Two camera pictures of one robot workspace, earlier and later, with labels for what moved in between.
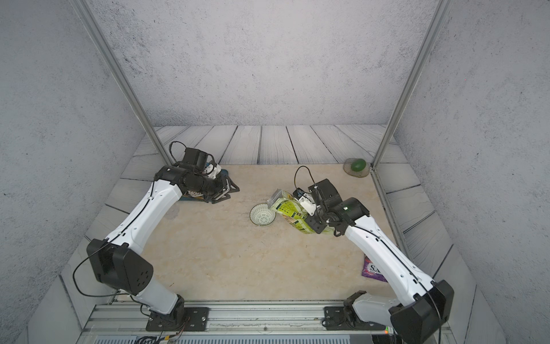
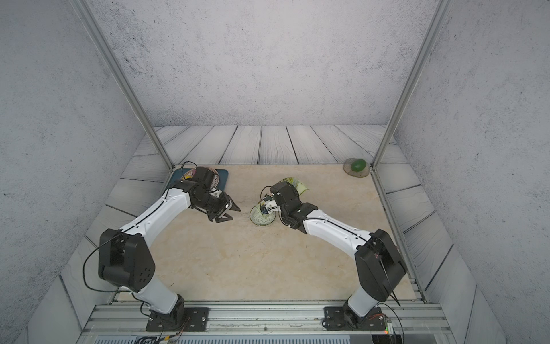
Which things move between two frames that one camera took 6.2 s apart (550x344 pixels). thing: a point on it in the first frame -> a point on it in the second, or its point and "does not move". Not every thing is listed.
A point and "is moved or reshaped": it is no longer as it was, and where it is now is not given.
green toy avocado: [358, 165] does not move
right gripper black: [316, 226] -> [295, 190]
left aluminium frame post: [114, 67] does not move
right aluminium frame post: [442, 10] does not move
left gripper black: [224, 187] -> [225, 201]
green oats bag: [294, 213] is moved or reshaped
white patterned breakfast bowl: [261, 215] does not move
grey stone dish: [348, 169] does not move
